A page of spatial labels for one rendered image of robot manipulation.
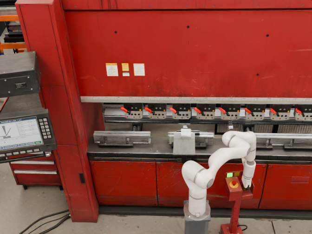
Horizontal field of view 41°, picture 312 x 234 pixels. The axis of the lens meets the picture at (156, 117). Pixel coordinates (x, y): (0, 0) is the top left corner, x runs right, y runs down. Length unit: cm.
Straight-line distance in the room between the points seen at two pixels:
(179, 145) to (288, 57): 111
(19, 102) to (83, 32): 140
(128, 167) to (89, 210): 65
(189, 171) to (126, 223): 164
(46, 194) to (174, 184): 147
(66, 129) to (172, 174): 104
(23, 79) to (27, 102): 137
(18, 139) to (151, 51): 116
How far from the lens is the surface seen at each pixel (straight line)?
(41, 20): 294
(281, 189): 403
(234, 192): 351
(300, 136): 380
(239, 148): 290
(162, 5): 296
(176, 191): 399
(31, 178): 457
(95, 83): 337
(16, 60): 301
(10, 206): 469
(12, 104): 430
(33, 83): 294
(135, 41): 312
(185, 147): 350
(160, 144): 372
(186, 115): 348
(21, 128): 314
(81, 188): 393
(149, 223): 425
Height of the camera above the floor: 341
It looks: 39 degrees down
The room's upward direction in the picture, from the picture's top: 3 degrees counter-clockwise
